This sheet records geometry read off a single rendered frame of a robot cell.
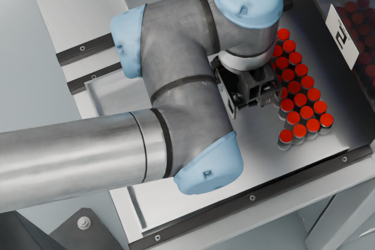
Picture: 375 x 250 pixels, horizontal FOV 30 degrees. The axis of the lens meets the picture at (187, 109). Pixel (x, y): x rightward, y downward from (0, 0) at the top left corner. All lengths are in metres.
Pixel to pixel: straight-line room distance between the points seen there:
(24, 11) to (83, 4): 1.06
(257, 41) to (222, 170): 0.17
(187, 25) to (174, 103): 0.09
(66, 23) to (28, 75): 0.98
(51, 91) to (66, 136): 1.48
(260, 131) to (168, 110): 0.43
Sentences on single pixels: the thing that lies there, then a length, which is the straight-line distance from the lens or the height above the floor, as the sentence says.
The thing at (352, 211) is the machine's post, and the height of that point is 0.62.
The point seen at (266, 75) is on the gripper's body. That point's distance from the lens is 0.88.
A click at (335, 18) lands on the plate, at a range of 1.03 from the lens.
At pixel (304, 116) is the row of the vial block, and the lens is 1.09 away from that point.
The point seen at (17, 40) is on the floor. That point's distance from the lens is 2.25.
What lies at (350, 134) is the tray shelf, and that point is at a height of 0.88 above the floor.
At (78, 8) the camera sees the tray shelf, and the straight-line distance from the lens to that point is 1.23.
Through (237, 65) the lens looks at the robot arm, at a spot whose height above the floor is 1.16.
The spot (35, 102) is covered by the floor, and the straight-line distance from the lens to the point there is 2.15.
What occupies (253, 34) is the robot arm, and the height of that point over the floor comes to 1.25.
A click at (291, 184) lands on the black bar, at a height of 0.90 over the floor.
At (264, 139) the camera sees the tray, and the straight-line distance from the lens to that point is 1.12.
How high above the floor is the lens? 1.95
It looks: 70 degrees down
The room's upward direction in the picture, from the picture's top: 7 degrees counter-clockwise
